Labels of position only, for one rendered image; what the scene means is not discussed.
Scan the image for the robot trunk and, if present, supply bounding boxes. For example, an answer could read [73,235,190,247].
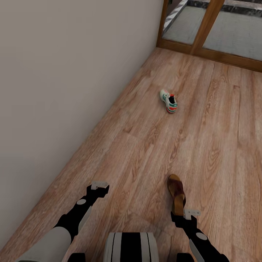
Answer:
[103,232,159,262]

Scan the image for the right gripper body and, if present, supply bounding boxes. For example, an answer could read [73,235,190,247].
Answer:
[175,215,197,232]

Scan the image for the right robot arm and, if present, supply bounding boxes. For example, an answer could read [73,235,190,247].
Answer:
[171,209,229,262]

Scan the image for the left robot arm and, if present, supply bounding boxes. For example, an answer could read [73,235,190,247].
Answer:
[15,181,110,262]

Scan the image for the sandal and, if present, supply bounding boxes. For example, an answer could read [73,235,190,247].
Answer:
[167,174,186,216]

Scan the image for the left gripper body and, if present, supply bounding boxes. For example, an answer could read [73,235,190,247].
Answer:
[86,186,105,201]

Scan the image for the gym shoe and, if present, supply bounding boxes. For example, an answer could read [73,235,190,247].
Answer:
[160,90,177,113]

